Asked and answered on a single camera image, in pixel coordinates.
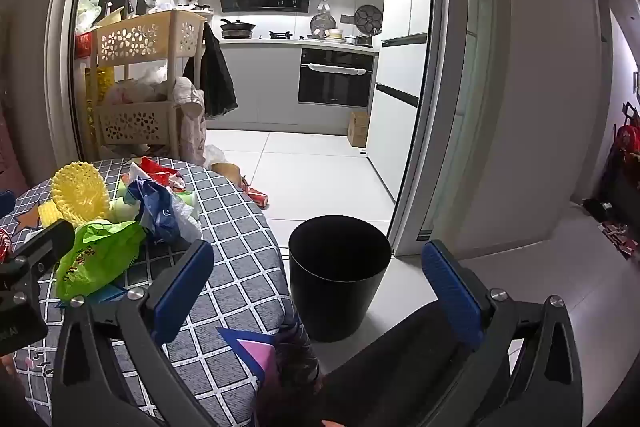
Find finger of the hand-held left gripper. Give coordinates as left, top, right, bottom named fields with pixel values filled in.
left=0, top=219, right=76, bottom=308

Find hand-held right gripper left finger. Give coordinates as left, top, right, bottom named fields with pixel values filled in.
left=52, top=239, right=216, bottom=427

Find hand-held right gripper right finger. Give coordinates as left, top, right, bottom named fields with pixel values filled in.
left=421, top=239, right=586, bottom=427

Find yellow foam fruit net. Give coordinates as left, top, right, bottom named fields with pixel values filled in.
left=50, top=161, right=112, bottom=228
left=37, top=202, right=66, bottom=226

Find green plastic bag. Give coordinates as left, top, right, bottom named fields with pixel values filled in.
left=55, top=219, right=147, bottom=303

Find blue white plastic bag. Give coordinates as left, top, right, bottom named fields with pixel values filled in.
left=125, top=177, right=203, bottom=245

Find light green plastic cup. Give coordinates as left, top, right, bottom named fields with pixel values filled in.
left=176, top=189, right=202, bottom=221

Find person's black trouser leg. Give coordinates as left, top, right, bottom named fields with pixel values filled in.
left=320, top=302, right=508, bottom=427

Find pink blue paper box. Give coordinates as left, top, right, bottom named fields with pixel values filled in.
left=216, top=327, right=281, bottom=408

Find black trash bin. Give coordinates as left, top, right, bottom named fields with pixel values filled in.
left=288, top=215, right=392, bottom=343

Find small red packet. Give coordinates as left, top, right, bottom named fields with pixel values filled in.
left=240, top=177, right=272, bottom=210

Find red snack packet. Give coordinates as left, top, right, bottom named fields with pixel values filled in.
left=135, top=157, right=186, bottom=194

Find brown paper bag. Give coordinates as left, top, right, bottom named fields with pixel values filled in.
left=210, top=162, right=246, bottom=186

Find yellow packet in trolley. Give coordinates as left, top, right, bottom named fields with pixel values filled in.
left=85, top=67, right=117, bottom=138

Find white floral cloth bag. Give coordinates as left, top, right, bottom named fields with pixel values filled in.
left=172, top=77, right=208, bottom=162

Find white plastic bags in trolley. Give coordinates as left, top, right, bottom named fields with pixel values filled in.
left=107, top=64, right=171, bottom=105

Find white refrigerator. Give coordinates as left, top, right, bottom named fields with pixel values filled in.
left=366, top=0, right=438, bottom=212

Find cardboard box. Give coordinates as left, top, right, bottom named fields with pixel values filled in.
left=347, top=111, right=371, bottom=148

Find black hanging cloth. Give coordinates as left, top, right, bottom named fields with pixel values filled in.
left=182, top=22, right=239, bottom=118

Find white kitchen base cabinet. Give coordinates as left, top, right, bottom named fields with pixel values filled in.
left=205, top=38, right=381, bottom=136

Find wooden shelf rack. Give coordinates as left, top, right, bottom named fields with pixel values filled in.
left=82, top=9, right=208, bottom=158

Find red bag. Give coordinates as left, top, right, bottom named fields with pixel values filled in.
left=612, top=102, right=640, bottom=160

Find black built-in oven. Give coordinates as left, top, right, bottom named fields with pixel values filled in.
left=297, top=47, right=376, bottom=106

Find black wok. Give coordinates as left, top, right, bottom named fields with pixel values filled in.
left=220, top=19, right=257, bottom=40

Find round metal steamer rack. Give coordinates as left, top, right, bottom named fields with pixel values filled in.
left=354, top=5, right=383, bottom=36

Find glass pot lid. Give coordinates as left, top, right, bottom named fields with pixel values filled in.
left=309, top=0, right=338, bottom=36

